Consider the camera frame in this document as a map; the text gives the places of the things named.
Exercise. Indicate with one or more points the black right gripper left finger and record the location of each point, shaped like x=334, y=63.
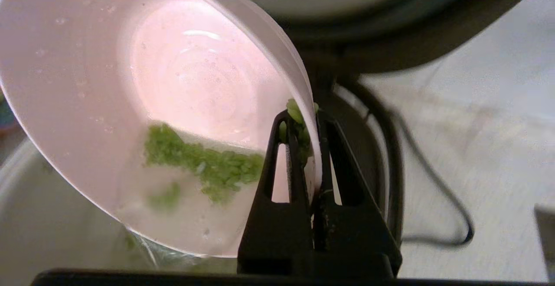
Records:
x=273, y=238

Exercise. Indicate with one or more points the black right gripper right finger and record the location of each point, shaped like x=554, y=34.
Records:
x=355, y=242

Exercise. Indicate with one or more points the chopped green vegetables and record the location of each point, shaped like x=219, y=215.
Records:
x=217, y=169

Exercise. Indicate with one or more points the black electric rice cooker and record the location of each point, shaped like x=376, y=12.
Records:
x=412, y=39

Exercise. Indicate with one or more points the pink bowl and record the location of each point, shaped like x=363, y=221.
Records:
x=86, y=104

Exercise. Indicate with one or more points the grey inner pot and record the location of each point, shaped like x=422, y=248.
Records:
x=43, y=225

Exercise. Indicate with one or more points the green vegetable scrap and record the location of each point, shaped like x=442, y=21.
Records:
x=297, y=112

